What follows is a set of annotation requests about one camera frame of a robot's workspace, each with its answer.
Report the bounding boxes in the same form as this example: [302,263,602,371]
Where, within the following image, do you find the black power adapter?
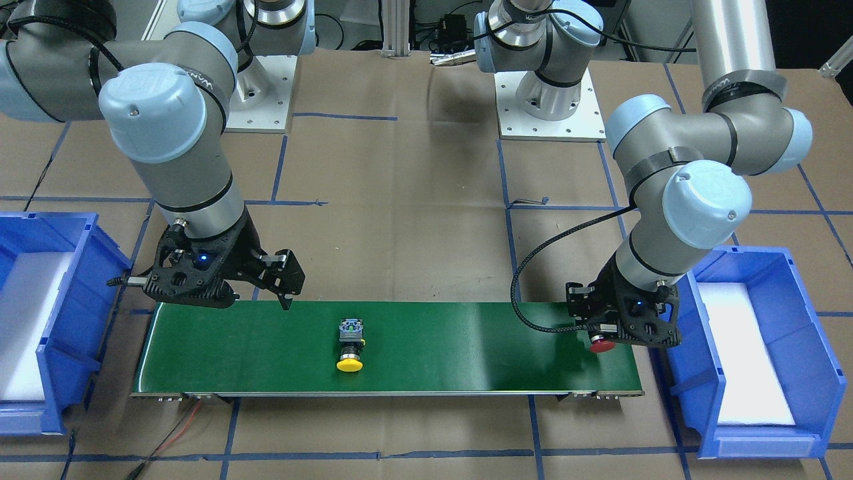
[429,13,470,54]

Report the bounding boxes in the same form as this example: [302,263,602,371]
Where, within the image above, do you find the green conveyor belt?
[132,301,644,397]

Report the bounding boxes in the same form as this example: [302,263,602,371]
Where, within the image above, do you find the red black conveyor wires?
[127,399,207,479]

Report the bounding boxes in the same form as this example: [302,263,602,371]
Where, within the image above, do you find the white foam pad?
[1,252,73,402]
[698,282,795,426]

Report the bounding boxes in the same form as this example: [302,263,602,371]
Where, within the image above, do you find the red push button switch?
[588,333,616,353]

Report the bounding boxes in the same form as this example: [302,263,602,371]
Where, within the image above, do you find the aluminium frame post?
[380,0,413,58]

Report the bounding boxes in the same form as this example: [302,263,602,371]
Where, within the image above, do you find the yellow push button switch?
[336,318,365,373]

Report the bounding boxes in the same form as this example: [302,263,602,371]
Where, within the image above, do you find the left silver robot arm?
[474,1,813,353]

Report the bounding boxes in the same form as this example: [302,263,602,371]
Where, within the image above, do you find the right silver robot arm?
[2,1,315,309]

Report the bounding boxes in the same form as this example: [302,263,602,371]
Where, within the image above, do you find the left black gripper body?
[566,259,680,347]

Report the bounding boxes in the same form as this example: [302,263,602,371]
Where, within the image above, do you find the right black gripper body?
[143,211,305,308]

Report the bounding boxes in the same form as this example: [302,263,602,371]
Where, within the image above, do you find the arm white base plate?
[494,70,605,142]
[225,55,298,134]

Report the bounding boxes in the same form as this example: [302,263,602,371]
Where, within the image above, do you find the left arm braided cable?
[510,203,640,334]

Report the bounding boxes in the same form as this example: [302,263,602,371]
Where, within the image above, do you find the blue plastic bin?
[666,246,847,459]
[1,212,131,435]

